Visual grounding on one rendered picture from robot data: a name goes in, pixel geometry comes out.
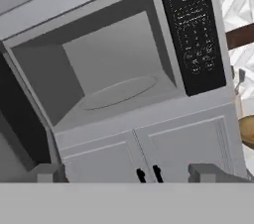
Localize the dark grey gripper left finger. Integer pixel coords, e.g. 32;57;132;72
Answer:
20;163;69;183

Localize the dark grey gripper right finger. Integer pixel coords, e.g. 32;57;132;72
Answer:
187;163;254;183

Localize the white cupboard door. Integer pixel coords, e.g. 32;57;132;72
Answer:
132;101;248;183
54;128;157;183

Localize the black microwave door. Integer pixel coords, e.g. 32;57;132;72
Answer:
0;41;63;172

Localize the wooden bowl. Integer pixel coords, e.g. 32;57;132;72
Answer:
237;115;254;152

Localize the white microwave with black panel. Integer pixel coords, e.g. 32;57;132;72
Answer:
0;0;234;134

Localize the grey hanging kitchen tool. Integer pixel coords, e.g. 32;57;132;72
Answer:
231;65;248;96

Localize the brown wooden shelf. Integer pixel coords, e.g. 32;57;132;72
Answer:
225;23;254;51

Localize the black cupboard handle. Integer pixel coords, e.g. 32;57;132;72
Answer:
152;164;165;183
135;168;148;183

